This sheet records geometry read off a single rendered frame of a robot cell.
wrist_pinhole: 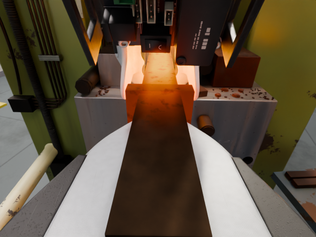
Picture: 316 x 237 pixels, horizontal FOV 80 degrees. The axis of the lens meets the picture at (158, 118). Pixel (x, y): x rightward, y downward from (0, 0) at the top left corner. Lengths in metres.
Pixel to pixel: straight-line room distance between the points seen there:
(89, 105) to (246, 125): 0.31
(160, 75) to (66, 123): 0.55
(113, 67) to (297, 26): 0.46
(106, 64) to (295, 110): 0.57
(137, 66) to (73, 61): 0.41
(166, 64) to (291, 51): 0.46
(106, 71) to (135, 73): 0.22
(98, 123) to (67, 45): 0.26
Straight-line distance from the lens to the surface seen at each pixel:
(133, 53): 0.17
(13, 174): 1.75
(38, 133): 0.76
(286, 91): 0.67
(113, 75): 0.41
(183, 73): 0.19
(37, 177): 0.68
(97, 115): 0.39
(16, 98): 0.69
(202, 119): 0.36
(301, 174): 0.59
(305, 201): 0.55
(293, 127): 0.76
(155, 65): 0.21
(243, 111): 0.40
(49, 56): 0.59
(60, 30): 0.58
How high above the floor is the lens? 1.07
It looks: 32 degrees down
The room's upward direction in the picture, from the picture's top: 1 degrees clockwise
